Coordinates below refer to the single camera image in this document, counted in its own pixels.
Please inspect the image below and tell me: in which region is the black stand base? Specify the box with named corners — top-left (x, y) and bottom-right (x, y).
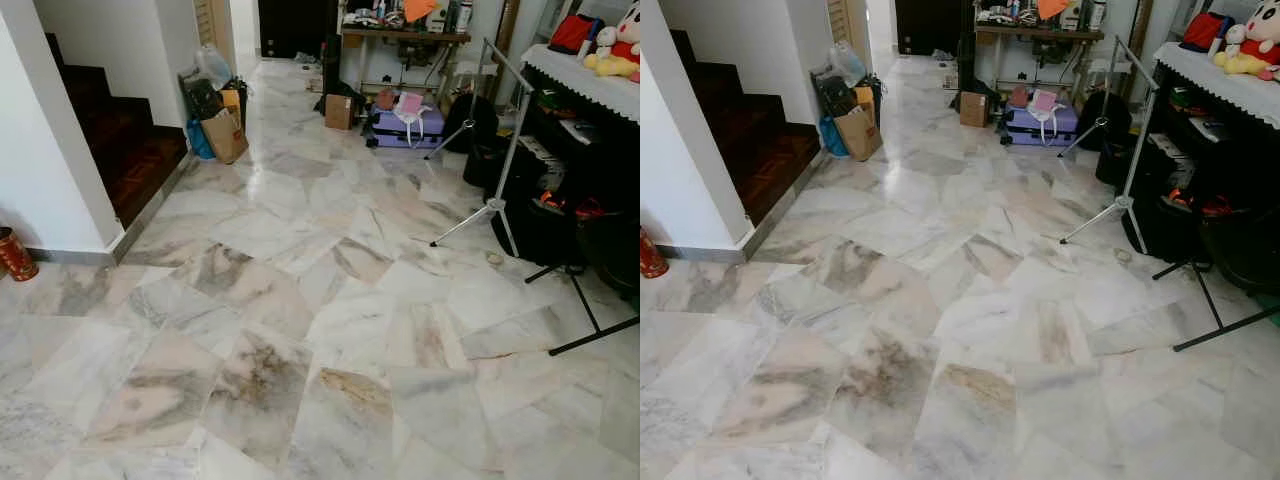
top-left (524, 262), bottom-right (641, 357)
top-left (1152, 258), bottom-right (1280, 353)

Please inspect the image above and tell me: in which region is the black shelf unit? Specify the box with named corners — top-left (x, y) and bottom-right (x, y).
top-left (1120, 65), bottom-right (1280, 296)
top-left (490, 72), bottom-right (641, 296)

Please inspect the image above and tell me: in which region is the dark wooden staircase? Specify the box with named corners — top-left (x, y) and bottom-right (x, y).
top-left (670, 30), bottom-right (823, 227)
top-left (45, 33), bottom-right (191, 227)

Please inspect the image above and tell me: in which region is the silver tripod stand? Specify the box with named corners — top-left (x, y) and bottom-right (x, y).
top-left (1060, 36), bottom-right (1161, 253)
top-left (430, 38), bottom-right (536, 259)

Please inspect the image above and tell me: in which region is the white lace cloth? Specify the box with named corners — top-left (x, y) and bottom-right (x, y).
top-left (520, 44), bottom-right (641, 123)
top-left (1153, 42), bottom-right (1280, 129)

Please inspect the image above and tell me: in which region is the plush doll toy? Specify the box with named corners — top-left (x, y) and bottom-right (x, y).
top-left (583, 0), bottom-right (641, 83)
top-left (1213, 0), bottom-right (1280, 81)

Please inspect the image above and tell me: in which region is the black backpack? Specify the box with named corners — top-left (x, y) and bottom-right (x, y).
top-left (443, 92), bottom-right (500, 154)
top-left (1076, 90), bottom-right (1133, 151)

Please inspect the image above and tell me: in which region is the blue bag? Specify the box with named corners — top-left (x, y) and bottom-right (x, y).
top-left (186, 118), bottom-right (216, 161)
top-left (818, 115), bottom-right (849, 158)

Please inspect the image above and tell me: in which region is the red bag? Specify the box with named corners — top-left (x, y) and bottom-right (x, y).
top-left (1180, 11), bottom-right (1236, 53)
top-left (548, 13), bottom-right (603, 56)

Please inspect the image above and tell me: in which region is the purple suitcase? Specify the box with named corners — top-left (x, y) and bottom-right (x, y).
top-left (1003, 102), bottom-right (1079, 148)
top-left (368, 104), bottom-right (446, 150)

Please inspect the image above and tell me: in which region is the brown paper bag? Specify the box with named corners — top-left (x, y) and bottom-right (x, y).
top-left (200, 107), bottom-right (250, 165)
top-left (833, 103), bottom-right (884, 162)

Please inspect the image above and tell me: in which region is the black bag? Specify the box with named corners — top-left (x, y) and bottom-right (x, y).
top-left (812, 72), bottom-right (857, 116)
top-left (180, 76), bottom-right (223, 121)

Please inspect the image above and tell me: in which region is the clear plastic bag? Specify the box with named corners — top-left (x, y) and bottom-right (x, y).
top-left (828, 42), bottom-right (867, 88)
top-left (194, 44), bottom-right (234, 91)

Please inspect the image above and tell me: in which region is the cluttered wooden desk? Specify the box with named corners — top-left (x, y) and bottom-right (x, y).
top-left (340, 27), bottom-right (472, 97)
top-left (975, 24), bottom-right (1106, 96)

